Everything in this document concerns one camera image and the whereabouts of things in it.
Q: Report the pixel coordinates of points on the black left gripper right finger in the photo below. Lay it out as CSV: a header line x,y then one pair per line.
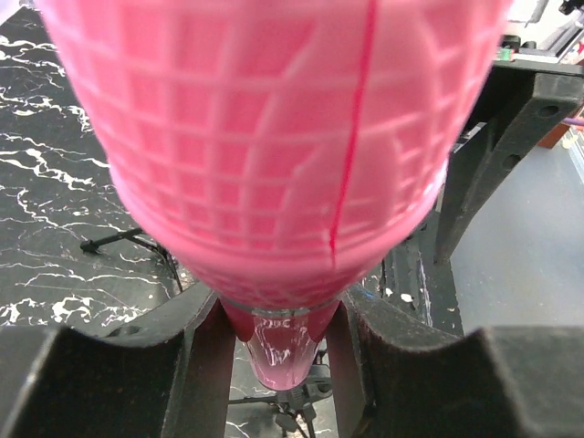
x,y
394,376

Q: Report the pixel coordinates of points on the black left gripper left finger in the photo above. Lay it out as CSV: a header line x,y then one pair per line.
x,y
164,374

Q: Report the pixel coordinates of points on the black tripod mic stand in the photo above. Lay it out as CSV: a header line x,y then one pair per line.
x,y
295,408

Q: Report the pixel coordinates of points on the pink toy microphone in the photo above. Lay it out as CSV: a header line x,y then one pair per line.
x,y
278,149

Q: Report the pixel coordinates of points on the aluminium rail frame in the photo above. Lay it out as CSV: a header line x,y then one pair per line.
x,y
545,31

